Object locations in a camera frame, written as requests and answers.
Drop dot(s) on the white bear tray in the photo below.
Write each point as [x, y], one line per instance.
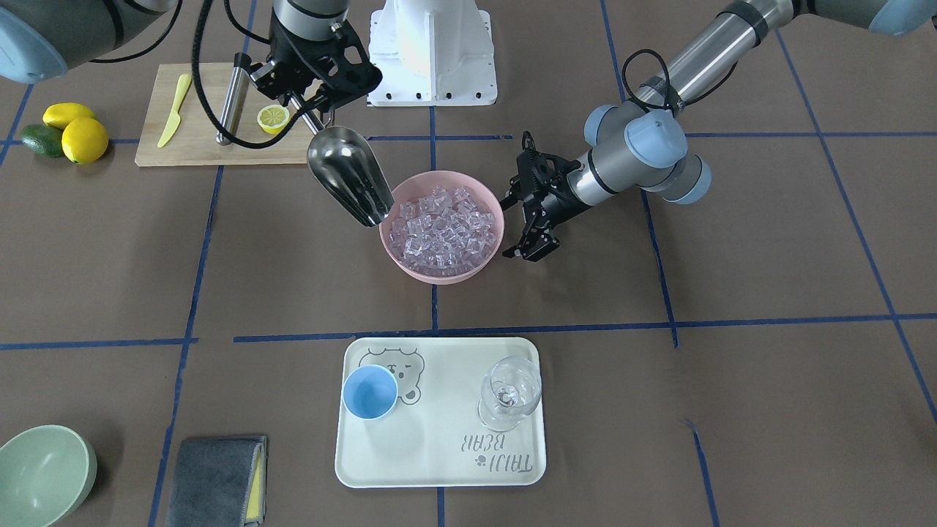
[433, 436]

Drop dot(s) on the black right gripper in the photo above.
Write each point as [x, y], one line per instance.
[287, 55]

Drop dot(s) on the yellow lemon upper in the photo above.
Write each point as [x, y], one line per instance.
[61, 114]

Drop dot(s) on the pink bowl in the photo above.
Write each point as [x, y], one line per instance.
[422, 184]

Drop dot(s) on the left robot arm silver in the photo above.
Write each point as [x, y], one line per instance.
[640, 142]

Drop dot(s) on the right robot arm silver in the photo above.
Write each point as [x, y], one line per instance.
[44, 39]

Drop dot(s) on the light blue cup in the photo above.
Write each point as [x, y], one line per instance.
[370, 392]

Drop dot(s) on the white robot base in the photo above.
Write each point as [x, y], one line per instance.
[432, 54]

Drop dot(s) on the clear ice cubes pile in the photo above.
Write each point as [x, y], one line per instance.
[443, 233]

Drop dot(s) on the green avocado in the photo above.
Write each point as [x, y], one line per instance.
[42, 140]

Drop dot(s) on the lemon half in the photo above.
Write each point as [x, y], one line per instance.
[272, 119]

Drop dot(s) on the yellow lemon lower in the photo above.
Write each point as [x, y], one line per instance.
[84, 141]

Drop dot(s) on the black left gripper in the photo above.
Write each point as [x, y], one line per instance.
[562, 199]

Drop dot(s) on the yellow plastic knife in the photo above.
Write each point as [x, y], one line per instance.
[174, 118]

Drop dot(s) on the steel muddler black tip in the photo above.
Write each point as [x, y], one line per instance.
[236, 93]

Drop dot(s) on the metal ice scoop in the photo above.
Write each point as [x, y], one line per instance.
[342, 161]

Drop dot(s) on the green bowl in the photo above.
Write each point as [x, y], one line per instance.
[47, 472]

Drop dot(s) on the clear wine glass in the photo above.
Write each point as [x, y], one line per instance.
[509, 393]

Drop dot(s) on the yellow lemon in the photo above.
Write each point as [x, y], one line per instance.
[84, 141]
[61, 114]

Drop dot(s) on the blue tape line crosswise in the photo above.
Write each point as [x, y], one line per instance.
[474, 331]

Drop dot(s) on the blue tape line lengthwise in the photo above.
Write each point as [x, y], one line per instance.
[440, 491]

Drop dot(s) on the wooden cutting board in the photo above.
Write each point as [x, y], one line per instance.
[193, 144]

